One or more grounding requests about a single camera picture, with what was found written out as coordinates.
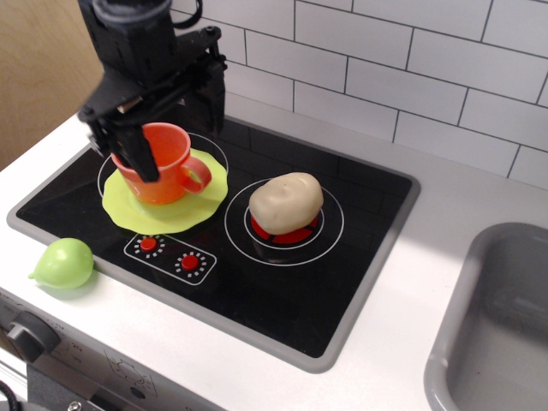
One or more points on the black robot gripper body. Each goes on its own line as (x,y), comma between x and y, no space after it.
(149,61)

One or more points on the lime green plastic plate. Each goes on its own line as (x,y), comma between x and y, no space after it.
(127,212)

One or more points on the wooden side panel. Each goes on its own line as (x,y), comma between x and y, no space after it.
(48,69)

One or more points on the orange plastic cup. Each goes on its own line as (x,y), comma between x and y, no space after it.
(179,172)

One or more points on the grey oven knob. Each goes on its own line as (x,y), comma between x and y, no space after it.
(32,337)

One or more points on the beige toy potato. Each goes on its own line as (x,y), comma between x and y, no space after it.
(286,203)

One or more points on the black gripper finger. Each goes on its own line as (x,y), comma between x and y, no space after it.
(133,150)
(204,104)

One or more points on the grey toy sink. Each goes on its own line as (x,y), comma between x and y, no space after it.
(491,349)

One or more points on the green toy pear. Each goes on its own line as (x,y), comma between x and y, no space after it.
(66,263)

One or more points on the grey oven front panel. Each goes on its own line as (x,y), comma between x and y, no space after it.
(81,369)

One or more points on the black toy stovetop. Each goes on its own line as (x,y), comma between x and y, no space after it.
(295,296)

